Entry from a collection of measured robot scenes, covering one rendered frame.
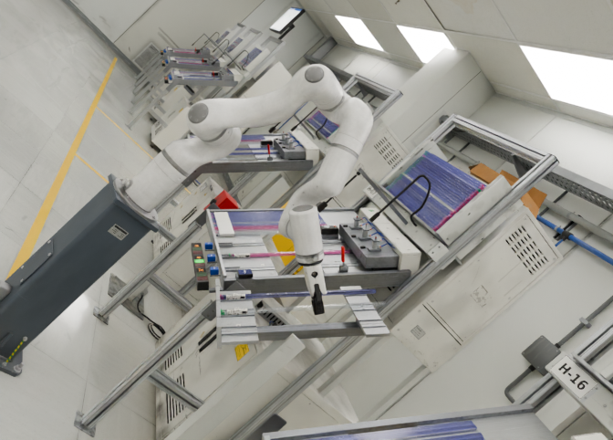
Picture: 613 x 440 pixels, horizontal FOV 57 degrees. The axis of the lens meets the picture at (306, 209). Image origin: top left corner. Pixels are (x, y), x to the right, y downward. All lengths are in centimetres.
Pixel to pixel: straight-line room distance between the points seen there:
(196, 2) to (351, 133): 905
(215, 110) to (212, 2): 884
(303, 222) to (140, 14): 916
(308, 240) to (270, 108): 45
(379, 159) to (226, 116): 193
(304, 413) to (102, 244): 106
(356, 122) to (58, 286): 110
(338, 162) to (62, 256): 93
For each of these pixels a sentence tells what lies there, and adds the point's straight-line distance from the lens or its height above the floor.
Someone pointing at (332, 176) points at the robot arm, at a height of 124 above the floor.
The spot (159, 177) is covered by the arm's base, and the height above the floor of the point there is 83.
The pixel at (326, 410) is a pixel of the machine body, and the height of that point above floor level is 59.
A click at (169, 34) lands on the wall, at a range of 1062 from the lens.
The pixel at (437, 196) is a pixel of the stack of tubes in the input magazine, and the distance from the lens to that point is 237.
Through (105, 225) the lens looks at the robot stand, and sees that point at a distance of 193.
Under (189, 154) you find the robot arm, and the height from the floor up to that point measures 95.
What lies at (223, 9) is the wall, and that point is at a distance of 1066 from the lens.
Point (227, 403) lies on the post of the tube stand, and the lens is 185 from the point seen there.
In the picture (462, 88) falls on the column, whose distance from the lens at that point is 574.
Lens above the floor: 122
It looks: 4 degrees down
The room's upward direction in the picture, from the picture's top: 48 degrees clockwise
